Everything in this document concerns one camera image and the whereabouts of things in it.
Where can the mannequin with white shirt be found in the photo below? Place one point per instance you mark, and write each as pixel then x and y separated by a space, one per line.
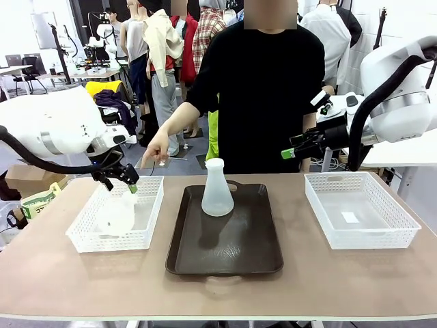
pixel 327 34

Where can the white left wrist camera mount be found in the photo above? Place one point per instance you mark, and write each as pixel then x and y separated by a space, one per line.
pixel 114 136

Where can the yellow garment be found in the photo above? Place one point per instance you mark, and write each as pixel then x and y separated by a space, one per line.
pixel 102 87

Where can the background person in white shirt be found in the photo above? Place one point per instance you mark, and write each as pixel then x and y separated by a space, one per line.
pixel 116 34

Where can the black tripod stand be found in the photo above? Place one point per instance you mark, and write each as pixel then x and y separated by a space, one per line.
pixel 61 58

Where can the mannequin with red dress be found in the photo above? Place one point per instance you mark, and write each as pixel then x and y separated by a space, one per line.
pixel 189 51

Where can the black hanging jacket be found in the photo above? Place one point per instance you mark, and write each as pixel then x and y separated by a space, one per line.
pixel 351 24

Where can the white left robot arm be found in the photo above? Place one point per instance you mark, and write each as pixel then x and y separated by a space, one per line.
pixel 44 119

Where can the person in black shirt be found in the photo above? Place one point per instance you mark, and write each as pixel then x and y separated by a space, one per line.
pixel 259 102

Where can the mannequin with white tank top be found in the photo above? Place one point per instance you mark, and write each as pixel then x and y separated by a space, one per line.
pixel 134 44

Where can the small white desk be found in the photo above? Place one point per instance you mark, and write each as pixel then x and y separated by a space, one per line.
pixel 13 69

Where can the person's right forearm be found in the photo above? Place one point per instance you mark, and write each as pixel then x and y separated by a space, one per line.
pixel 181 118

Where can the grey mannequin base plate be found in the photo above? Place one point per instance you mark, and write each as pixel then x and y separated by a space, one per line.
pixel 150 162

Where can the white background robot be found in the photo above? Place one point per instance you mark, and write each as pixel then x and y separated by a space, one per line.
pixel 102 31

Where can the mannequin with plaid shirt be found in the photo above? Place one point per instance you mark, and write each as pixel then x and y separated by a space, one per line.
pixel 205 34

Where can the person's left forearm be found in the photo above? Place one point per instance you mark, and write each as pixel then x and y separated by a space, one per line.
pixel 309 121

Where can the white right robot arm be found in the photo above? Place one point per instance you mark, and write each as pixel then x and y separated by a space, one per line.
pixel 399 85

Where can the black camera pole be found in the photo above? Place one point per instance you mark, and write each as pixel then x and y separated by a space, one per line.
pixel 379 34

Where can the black metal chair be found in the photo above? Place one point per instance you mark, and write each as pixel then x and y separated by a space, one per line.
pixel 112 118

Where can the white paper label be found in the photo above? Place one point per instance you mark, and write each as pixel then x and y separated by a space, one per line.
pixel 350 217

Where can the translucent plastic conical flask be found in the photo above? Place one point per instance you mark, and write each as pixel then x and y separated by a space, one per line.
pixel 218 198
pixel 116 215

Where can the person's right hand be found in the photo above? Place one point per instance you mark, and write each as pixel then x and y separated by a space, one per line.
pixel 157 147

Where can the white perforated plastic basket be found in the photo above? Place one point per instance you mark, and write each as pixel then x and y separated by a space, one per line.
pixel 403 218
pixel 150 205

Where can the light wooden table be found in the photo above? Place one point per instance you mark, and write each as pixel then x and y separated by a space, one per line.
pixel 102 73

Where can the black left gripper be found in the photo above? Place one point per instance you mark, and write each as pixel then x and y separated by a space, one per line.
pixel 117 171

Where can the mannequin with beige jacket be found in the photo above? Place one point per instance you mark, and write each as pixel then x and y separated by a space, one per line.
pixel 164 68

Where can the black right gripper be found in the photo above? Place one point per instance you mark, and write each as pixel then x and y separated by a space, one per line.
pixel 334 136

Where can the grey whiteboard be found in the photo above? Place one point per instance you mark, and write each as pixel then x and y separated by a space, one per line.
pixel 42 30

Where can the black office chair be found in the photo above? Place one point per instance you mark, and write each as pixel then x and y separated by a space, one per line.
pixel 29 70

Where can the brown cardboard box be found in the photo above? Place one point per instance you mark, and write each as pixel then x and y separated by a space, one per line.
pixel 27 176

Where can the green and white box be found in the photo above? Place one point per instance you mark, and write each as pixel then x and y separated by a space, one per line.
pixel 37 205

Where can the dark purple garment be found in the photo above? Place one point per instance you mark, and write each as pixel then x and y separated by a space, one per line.
pixel 112 99

